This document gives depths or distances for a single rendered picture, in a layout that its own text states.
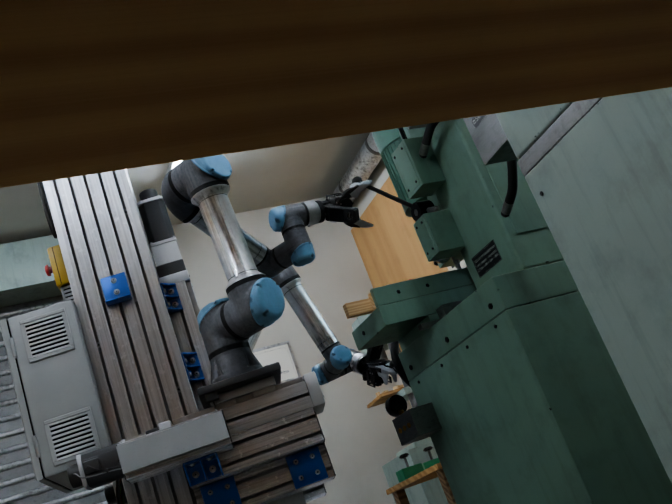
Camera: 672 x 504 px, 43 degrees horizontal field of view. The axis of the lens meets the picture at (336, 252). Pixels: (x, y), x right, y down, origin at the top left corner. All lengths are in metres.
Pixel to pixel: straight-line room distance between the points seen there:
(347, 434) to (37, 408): 3.38
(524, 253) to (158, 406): 1.09
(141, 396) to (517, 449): 1.04
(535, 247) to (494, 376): 0.35
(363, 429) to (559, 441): 3.64
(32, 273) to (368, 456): 2.38
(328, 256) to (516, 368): 3.98
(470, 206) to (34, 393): 1.30
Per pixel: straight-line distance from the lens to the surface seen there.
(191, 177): 2.37
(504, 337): 2.14
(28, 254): 5.38
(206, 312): 2.34
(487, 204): 2.28
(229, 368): 2.27
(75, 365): 2.49
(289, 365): 5.61
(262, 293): 2.23
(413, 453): 4.67
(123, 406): 2.48
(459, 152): 2.35
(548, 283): 2.22
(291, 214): 2.59
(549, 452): 2.13
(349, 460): 5.57
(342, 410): 5.64
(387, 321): 2.38
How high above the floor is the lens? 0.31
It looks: 19 degrees up
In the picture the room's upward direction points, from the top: 21 degrees counter-clockwise
